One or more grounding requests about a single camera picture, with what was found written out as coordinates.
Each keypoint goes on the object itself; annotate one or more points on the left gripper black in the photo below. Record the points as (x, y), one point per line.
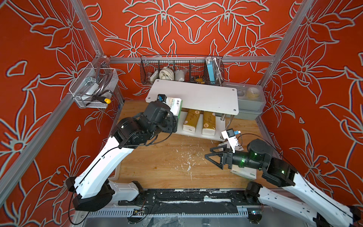
(173, 122)

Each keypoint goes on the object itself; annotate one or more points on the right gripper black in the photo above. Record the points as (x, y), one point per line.
(227, 158)

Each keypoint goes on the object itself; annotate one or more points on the white tissue pack front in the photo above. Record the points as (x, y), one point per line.
(175, 105)

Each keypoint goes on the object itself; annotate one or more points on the white tissue pack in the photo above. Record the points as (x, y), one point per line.
(228, 146)
(175, 105)
(245, 172)

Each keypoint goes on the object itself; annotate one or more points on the gold tissue pack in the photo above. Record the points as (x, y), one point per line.
(191, 120)
(209, 123)

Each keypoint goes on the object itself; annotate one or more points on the white tissue pack back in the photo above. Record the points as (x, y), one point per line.
(228, 146)

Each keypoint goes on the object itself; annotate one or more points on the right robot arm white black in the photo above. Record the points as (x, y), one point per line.
(315, 207)

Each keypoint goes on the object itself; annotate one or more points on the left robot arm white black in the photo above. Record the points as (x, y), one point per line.
(93, 190)

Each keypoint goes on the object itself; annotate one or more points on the white two-tier shelf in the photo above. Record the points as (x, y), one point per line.
(223, 100)

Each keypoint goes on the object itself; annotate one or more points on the white cloth roll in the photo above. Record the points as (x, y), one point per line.
(166, 74)

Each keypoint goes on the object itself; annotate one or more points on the grey plastic storage box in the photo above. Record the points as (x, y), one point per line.
(249, 109)

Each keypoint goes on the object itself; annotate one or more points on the tape roll in box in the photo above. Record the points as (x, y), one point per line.
(253, 93)

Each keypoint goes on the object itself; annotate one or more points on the blue box in basket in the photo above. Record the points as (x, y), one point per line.
(210, 63)

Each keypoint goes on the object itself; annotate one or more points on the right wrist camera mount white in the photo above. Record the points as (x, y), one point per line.
(231, 136)

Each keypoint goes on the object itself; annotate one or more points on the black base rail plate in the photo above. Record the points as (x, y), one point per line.
(152, 197)

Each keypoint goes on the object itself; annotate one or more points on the yellow handled tool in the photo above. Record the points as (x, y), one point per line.
(102, 99)

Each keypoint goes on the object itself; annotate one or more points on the black wire basket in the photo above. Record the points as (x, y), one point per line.
(187, 68)

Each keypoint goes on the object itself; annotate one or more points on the clear plastic wall bin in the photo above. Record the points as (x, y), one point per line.
(94, 81)

